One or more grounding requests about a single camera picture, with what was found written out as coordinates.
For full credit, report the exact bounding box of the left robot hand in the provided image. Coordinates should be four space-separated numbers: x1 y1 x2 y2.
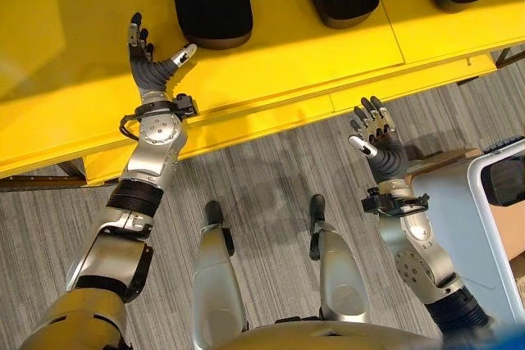
126 12 199 99

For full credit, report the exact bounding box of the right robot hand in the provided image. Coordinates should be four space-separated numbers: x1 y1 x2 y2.
348 95 410 184

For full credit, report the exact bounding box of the yellow metal shelf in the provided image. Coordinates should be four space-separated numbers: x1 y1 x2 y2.
0 0 525 187

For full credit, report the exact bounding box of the white plastic box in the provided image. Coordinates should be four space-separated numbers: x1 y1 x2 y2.
409 148 525 325

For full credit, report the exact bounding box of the right silver robot leg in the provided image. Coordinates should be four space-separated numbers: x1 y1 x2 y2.
308 194 372 322

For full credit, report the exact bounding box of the silver robot leg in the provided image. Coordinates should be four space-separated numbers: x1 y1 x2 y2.
308 194 372 322
190 200 249 350

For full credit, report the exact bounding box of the silver robot torso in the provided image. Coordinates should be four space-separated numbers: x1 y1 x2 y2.
212 316 448 350

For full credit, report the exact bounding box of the left silver robot leg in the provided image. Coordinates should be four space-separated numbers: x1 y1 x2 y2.
190 200 249 350

